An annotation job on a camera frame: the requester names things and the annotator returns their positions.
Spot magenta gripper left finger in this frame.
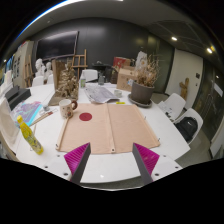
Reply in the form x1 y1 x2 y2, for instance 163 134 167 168
64 143 91 184

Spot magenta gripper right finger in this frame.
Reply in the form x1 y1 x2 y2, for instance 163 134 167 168
132 143 159 185

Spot red round coaster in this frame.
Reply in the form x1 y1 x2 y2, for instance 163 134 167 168
79 112 92 121

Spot beige cloth mat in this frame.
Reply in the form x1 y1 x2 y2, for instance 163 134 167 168
56 103 160 154

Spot grey pot saucer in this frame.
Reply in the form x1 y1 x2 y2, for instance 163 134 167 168
127 93 154 109

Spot black backpack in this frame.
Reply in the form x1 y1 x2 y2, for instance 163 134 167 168
175 117 198 142

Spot paint brushes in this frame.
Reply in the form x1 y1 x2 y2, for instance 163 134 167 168
30 111 53 127

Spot patterned ceramic mug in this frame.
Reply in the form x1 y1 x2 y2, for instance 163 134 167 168
59 99 78 118

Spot yellow plastic bottle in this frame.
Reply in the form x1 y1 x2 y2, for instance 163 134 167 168
17 115 43 155

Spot white chair far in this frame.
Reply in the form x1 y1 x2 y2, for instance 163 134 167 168
158 93 186 120

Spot white chair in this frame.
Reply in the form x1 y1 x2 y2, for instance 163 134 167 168
158 93 186 120
174 108 203 144

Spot white chair near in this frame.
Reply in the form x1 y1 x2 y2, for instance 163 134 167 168
174 108 203 144

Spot grey plant pot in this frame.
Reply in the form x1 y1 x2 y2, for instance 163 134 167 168
131 82 154 104

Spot newspaper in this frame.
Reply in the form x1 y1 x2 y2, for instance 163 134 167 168
85 86 117 103

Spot small white cup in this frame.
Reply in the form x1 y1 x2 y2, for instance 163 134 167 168
114 89 122 98

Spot brown dried sculpture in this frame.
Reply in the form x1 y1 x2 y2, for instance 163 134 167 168
55 62 78 100

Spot wooden cross stand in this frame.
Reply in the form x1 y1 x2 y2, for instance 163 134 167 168
179 78 189 100

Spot small green bottle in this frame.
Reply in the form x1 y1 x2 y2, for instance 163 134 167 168
80 71 86 88

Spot dried plant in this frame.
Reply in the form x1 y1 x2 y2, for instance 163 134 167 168
136 54 160 87

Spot black folder stack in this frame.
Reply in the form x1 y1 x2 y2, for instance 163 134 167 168
5 85 31 110

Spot cardboard box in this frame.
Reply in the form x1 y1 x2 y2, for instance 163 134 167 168
117 68 137 91

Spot white plaster bust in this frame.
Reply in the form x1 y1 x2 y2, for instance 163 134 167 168
35 58 45 77

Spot wooden easel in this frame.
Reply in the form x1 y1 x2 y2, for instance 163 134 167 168
72 50 88 77

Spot black wall screen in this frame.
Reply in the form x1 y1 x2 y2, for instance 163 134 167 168
36 31 78 60

